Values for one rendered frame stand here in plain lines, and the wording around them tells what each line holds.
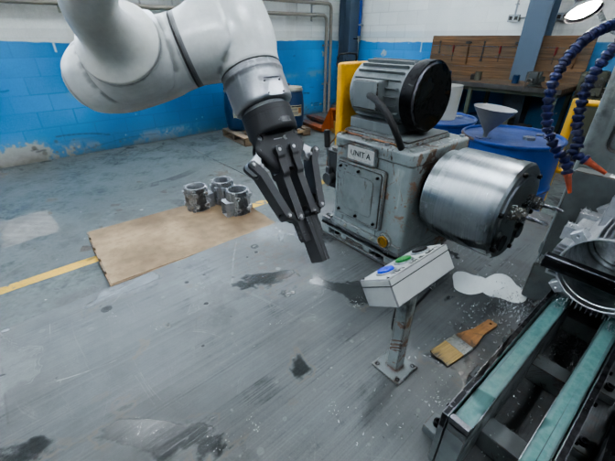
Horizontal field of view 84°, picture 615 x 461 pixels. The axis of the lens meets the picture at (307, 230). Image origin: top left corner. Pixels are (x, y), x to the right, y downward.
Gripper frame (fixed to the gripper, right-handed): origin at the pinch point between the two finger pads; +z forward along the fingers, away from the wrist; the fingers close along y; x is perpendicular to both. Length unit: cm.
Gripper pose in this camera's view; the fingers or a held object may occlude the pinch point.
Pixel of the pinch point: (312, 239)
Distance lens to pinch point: 51.4
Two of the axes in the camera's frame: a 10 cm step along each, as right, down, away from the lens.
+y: 7.7, -3.2, 5.6
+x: -5.4, 1.5, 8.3
